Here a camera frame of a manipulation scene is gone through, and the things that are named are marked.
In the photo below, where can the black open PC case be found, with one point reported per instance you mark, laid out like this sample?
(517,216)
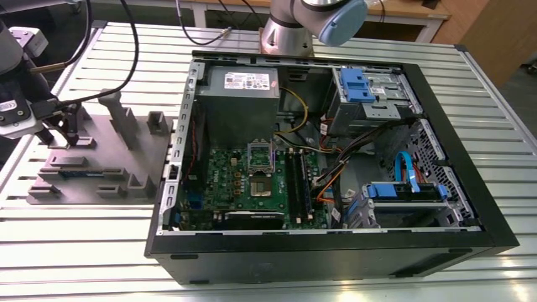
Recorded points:
(336,255)

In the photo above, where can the blue plastic drive latch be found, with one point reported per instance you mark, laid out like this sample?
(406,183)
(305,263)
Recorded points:
(354,77)
(361,96)

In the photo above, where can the silver metal disk bay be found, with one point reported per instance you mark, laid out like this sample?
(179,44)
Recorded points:
(410,205)

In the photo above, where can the silver metal drive cage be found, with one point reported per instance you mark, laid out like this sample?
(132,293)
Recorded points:
(377,111)

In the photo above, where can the CPU socket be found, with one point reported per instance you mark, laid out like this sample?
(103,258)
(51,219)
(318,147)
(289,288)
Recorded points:
(261,187)

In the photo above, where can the hard disk in blue carrier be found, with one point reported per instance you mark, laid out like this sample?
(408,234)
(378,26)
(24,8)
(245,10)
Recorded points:
(382,191)

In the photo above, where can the grey power supply unit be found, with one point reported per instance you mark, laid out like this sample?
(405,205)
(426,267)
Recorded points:
(237,113)

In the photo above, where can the blue green RAM stick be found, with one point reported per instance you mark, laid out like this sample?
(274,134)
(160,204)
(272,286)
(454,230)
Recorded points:
(81,173)

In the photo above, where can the grey plastic parts rack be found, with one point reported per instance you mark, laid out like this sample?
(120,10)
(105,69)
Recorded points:
(104,151)

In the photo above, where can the brown wooden cabinet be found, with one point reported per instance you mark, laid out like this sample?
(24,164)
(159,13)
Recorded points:
(504,37)

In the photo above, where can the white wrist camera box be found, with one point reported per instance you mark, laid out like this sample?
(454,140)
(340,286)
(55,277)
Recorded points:
(27,42)

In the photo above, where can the black graphics card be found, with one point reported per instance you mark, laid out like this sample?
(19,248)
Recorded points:
(252,220)

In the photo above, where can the thin metal locking lever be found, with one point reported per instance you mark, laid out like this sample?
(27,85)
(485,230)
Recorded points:
(273,160)

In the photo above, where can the wooden desk white frame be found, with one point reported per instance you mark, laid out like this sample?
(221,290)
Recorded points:
(420,9)

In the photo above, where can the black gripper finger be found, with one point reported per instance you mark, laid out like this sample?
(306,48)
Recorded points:
(73,132)
(45,135)

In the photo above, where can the green motherboard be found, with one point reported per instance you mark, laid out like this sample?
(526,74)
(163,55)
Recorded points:
(224,176)

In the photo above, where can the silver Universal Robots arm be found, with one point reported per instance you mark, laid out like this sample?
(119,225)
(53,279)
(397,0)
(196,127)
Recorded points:
(289,34)

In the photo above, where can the blue expansion slot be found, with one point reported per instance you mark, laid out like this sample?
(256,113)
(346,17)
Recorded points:
(195,201)

